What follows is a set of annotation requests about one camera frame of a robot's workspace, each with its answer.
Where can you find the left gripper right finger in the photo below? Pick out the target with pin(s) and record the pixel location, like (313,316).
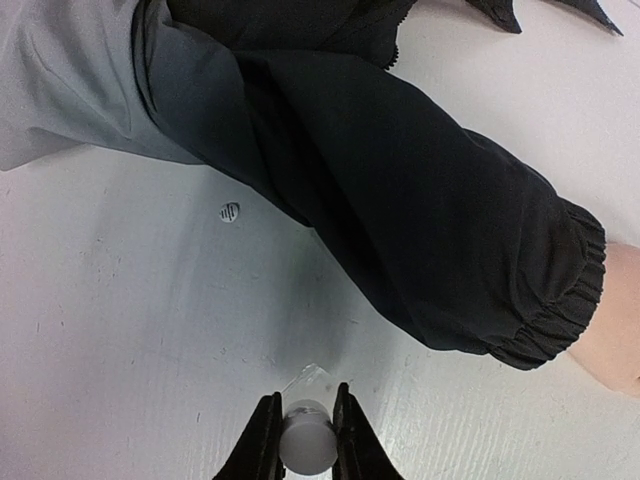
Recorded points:
(360,454)

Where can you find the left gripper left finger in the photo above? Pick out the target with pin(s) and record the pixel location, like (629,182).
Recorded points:
(256,454)

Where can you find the white nail polish cap brush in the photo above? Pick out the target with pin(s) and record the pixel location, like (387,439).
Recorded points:
(308,442)

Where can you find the clear nail polish bottle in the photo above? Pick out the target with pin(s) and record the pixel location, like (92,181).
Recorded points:
(312,383)

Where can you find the small round sticker on table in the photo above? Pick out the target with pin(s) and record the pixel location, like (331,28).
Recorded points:
(229,212)

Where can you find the mannequin hand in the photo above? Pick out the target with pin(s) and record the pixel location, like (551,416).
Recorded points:
(609,348)

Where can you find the black grey jacket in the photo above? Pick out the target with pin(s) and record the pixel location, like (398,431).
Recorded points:
(448,235)

